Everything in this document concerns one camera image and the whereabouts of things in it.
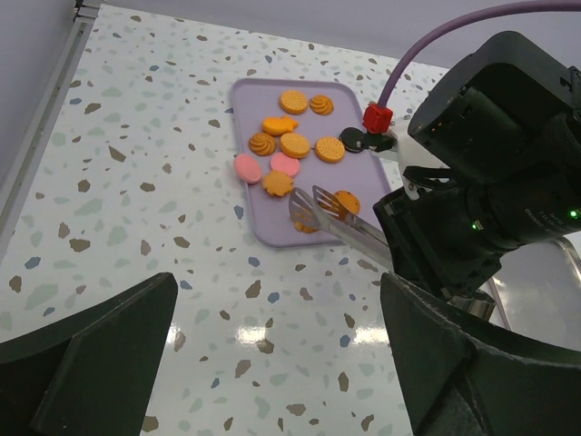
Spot pink round cookie left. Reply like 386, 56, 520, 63
233, 154, 262, 184

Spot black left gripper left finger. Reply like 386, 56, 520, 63
1, 272, 178, 435

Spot lilac plastic tray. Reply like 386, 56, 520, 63
231, 78, 390, 248

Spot orange fish cookie upper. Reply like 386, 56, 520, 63
261, 115, 299, 137

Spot round dotted biscuit middle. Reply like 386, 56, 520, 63
280, 133, 310, 159

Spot metal serving tongs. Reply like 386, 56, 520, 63
289, 185, 393, 271

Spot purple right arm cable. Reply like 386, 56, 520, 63
376, 0, 581, 108

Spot flower cookie left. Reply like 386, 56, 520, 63
262, 170, 294, 197

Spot pink round cookie middle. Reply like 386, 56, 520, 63
270, 153, 300, 178

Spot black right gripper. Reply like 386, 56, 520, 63
373, 187, 501, 300

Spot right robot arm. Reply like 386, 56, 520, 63
374, 31, 580, 299

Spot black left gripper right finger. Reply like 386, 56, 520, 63
380, 272, 580, 435

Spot pink round cookie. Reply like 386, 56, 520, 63
233, 154, 262, 184
270, 153, 300, 178

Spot black sandwich cookie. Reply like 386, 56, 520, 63
339, 127, 368, 154

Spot swirl cookie left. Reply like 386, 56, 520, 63
248, 132, 277, 156

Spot chocolate chip cookie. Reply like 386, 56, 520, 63
334, 190, 360, 215

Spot swirl cookie top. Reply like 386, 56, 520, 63
310, 94, 334, 116

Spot round dotted biscuit right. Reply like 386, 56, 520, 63
315, 136, 346, 164

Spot red cable connector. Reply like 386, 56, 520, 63
362, 103, 393, 134

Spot round dotted biscuit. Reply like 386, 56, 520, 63
279, 89, 309, 114
280, 133, 310, 159
315, 136, 346, 164

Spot swirl flower cookie bottom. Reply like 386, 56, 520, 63
290, 208, 320, 233

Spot round dotted biscuit top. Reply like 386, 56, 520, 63
279, 89, 309, 114

